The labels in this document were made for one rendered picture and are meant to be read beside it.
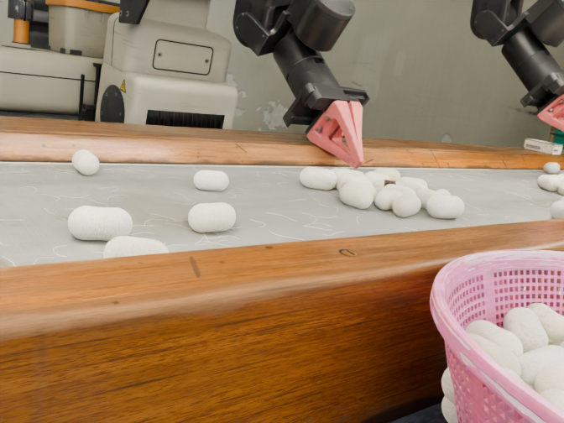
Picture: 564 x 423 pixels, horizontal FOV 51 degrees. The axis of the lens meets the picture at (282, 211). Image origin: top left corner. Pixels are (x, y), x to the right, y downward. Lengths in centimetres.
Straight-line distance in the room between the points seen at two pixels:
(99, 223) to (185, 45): 82
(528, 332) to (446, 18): 233
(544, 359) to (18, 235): 28
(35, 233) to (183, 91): 76
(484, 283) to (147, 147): 38
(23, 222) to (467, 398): 27
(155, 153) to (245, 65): 236
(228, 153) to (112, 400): 46
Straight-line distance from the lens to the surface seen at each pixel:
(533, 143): 125
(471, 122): 248
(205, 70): 117
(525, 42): 104
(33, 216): 40
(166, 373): 23
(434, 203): 55
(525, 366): 30
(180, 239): 38
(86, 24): 139
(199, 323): 23
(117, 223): 35
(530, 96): 99
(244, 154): 67
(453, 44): 257
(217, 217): 39
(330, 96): 72
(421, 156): 89
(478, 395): 23
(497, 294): 35
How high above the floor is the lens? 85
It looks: 14 degrees down
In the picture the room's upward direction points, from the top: 8 degrees clockwise
